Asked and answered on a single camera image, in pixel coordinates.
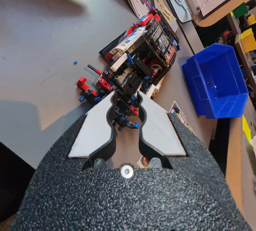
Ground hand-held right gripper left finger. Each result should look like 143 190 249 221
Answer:
68 91 117 159

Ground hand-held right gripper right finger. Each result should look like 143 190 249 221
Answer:
138 91 187 163

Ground toy car chassis parts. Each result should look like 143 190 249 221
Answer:
77 64 160 132

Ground red toy race car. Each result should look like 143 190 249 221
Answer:
99 7 181 87

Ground light grey desk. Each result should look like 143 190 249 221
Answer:
0 0 218 169

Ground holographic sticker sheet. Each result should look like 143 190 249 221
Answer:
137 101 196 169

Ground black axle red bush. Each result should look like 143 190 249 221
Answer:
87 64 103 75

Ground blue plastic bin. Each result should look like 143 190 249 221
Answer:
182 43 249 119

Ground wooden-edged background table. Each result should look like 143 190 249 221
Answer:
225 95 256 227

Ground plywood board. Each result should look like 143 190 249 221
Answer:
173 0 256 27

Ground yellow storage box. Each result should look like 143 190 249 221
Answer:
240 28 256 53

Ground green storage box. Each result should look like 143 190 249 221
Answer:
233 3 249 19

